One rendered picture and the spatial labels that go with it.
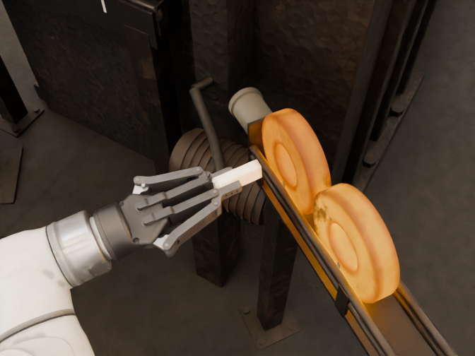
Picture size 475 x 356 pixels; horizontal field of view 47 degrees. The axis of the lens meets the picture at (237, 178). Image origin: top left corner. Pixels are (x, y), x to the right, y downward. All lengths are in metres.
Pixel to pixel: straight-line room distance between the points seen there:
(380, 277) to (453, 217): 1.02
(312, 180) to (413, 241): 0.89
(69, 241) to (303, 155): 0.32
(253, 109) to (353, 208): 0.29
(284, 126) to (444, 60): 1.38
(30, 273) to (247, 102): 0.42
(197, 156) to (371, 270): 0.47
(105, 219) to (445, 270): 1.07
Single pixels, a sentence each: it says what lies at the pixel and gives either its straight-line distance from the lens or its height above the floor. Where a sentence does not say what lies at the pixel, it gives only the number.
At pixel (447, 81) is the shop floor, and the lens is 2.01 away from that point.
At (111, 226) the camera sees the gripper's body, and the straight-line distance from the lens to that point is 0.73.
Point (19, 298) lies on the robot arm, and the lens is 0.72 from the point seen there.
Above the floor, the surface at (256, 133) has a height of 0.70.
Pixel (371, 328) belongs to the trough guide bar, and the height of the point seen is 0.71.
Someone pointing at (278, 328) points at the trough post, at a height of 0.01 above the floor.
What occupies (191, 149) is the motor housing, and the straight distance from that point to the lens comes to 1.04.
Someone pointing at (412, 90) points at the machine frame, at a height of 0.07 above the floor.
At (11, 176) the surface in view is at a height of 0.01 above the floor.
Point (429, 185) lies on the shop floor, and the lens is 1.71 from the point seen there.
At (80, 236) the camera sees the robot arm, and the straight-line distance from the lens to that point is 0.72.
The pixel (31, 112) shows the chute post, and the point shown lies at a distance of 1.89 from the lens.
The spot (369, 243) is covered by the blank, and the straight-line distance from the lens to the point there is 0.65.
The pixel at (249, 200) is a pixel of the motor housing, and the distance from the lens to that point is 1.00.
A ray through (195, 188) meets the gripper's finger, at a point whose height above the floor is 0.72.
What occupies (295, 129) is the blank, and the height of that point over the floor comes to 0.78.
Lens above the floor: 1.36
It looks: 56 degrees down
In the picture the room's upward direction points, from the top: straight up
